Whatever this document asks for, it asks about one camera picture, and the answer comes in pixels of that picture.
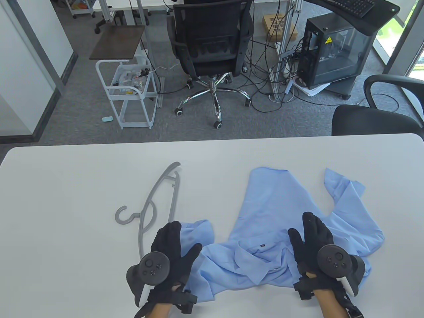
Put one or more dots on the cardboard box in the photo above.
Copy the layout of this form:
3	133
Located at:
275	25

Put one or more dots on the white storage trolley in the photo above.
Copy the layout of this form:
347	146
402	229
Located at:
79	5

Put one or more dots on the gray hanger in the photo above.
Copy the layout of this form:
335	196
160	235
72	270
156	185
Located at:
172	165

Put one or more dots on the small teal object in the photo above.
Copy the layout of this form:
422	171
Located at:
107	119

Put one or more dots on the black mesh office chair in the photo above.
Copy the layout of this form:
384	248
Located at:
212	33

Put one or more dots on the person's left forearm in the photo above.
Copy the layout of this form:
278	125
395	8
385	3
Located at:
159	311

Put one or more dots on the light blue long-sleeve shirt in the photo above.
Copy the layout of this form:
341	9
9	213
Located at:
281	198

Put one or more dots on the black computer trolley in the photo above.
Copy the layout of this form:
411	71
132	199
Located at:
343	87

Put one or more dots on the white papers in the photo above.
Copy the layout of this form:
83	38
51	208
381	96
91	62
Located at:
311	90

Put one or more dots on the black armchair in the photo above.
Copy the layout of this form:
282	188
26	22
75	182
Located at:
364	121

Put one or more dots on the person's right forearm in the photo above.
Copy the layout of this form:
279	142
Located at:
331	306

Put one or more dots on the black tracking controller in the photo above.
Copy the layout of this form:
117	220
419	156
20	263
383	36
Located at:
334	261
154	268

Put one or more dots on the aluminium profile bar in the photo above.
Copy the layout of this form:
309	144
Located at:
160	96

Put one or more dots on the black keyboard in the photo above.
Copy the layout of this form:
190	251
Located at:
356	6

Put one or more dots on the person's right hand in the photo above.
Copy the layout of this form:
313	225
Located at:
314	232

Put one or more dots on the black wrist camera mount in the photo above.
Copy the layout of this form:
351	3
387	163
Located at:
187	301
303	291

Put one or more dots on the black computer tower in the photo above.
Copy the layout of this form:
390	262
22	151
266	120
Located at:
338	49

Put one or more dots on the clear bags of parts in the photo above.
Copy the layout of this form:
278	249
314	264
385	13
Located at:
127	78

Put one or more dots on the black desk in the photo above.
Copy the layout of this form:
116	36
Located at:
374	21

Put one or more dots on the aluminium frame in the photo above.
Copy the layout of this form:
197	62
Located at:
285	33

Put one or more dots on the brown wooden side table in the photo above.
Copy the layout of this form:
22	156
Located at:
116	41

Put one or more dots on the person's left hand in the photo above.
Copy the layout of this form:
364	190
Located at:
169	238

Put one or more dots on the white desk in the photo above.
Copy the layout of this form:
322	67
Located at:
116	4

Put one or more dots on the white utility cart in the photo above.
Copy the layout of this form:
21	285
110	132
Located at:
131	96

